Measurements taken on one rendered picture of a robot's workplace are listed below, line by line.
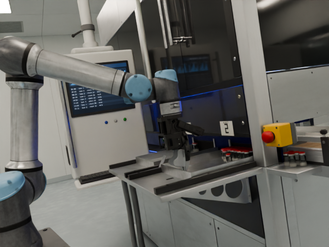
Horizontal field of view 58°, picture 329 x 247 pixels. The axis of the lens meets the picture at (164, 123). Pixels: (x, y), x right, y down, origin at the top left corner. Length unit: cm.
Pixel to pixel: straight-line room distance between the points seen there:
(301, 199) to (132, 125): 110
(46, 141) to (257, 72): 561
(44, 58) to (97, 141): 103
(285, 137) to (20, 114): 85
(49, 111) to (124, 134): 458
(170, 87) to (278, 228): 63
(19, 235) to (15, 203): 9
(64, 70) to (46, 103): 551
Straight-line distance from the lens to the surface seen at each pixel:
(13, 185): 95
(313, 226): 132
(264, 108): 109
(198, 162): 131
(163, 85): 99
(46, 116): 638
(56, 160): 641
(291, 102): 118
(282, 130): 102
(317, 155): 109
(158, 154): 159
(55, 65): 90
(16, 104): 106
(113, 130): 187
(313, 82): 128
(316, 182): 129
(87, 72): 88
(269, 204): 115
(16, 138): 107
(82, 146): 185
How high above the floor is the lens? 114
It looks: 3 degrees down
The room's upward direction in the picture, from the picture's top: 9 degrees counter-clockwise
